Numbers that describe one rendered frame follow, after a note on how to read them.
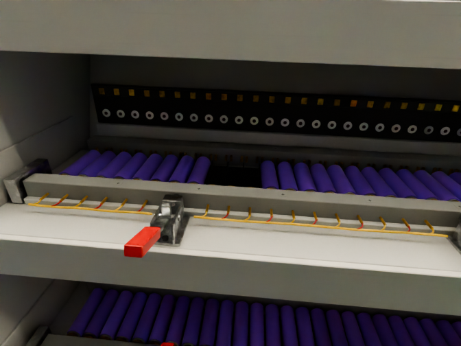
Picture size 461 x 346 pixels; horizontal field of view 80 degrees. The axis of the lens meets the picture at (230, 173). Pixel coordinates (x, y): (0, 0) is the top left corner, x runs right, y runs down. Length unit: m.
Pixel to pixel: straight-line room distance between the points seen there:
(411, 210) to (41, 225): 0.34
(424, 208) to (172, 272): 0.24
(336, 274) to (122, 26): 0.26
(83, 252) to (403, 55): 0.31
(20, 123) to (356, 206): 0.36
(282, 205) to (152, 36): 0.19
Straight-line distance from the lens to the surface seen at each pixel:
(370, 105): 0.40
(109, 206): 0.30
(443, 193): 0.36
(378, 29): 0.26
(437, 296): 0.30
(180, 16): 0.25
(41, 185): 0.33
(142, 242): 0.19
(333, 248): 0.26
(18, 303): 0.42
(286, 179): 0.31
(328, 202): 0.28
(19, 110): 0.38
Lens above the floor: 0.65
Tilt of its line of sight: 6 degrees down
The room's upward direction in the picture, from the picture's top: 3 degrees clockwise
